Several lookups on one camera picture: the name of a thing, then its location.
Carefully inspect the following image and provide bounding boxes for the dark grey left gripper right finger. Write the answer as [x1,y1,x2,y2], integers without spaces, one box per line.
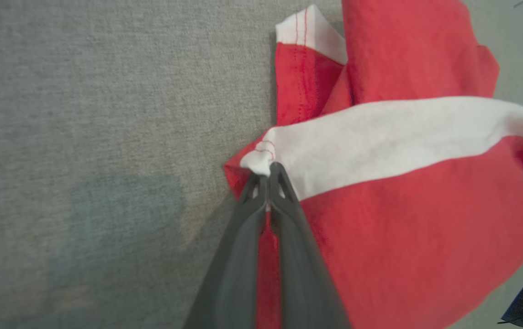
[269,162,351,329]

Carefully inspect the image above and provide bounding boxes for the red shorts with white band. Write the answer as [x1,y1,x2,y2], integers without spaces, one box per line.
[223,0,523,329]

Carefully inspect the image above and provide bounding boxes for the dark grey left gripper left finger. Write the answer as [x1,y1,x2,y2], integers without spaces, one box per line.
[183,174,269,329]

